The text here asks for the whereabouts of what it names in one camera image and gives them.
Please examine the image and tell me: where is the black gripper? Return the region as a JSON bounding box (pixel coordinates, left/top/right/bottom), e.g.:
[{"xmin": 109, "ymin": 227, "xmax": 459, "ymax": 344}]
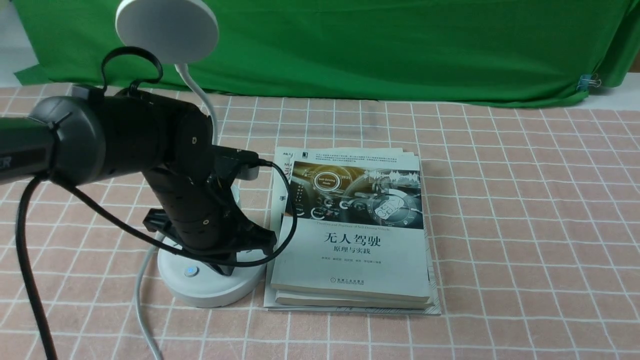
[{"xmin": 142, "ymin": 162, "xmax": 277, "ymax": 277}]

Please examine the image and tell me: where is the white round desk lamp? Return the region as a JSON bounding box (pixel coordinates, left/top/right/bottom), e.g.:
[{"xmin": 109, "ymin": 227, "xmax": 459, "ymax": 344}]
[{"xmin": 115, "ymin": 0, "xmax": 265, "ymax": 309}]

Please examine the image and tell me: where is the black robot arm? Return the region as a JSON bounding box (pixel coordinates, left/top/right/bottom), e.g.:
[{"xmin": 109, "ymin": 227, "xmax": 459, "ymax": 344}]
[{"xmin": 0, "ymin": 86, "xmax": 279, "ymax": 276}]

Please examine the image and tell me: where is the bottom book in stack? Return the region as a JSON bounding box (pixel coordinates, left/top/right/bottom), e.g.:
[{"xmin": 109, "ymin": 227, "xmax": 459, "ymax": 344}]
[{"xmin": 263, "ymin": 146, "xmax": 442, "ymax": 316}]

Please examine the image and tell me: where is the top white self-driving book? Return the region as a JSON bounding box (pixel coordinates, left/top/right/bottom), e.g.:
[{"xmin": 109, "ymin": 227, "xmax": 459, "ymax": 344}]
[{"xmin": 270, "ymin": 160, "xmax": 431, "ymax": 303}]

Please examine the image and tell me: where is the pink checkered tablecloth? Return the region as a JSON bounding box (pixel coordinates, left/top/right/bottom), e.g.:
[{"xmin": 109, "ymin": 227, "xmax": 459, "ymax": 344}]
[{"xmin": 0, "ymin": 94, "xmax": 640, "ymax": 360}]

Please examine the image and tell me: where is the green backdrop cloth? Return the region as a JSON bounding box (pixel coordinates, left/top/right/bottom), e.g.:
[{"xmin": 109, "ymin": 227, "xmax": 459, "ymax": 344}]
[{"xmin": 11, "ymin": 0, "xmax": 640, "ymax": 109}]

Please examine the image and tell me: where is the blue binder clip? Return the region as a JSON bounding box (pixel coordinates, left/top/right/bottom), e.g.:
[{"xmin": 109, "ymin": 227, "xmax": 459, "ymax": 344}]
[{"xmin": 576, "ymin": 73, "xmax": 602, "ymax": 92}]

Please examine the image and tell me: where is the white lamp power cord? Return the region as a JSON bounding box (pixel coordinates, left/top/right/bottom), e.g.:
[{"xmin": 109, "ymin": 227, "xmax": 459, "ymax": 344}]
[{"xmin": 134, "ymin": 231, "xmax": 167, "ymax": 360}]

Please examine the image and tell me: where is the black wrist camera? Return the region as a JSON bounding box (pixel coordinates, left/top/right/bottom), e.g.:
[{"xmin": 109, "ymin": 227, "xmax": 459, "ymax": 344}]
[{"xmin": 211, "ymin": 145, "xmax": 262, "ymax": 182}]

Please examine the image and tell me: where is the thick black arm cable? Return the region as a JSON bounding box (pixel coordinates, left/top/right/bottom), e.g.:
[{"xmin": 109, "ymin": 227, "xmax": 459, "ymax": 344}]
[{"xmin": 15, "ymin": 172, "xmax": 58, "ymax": 360}]

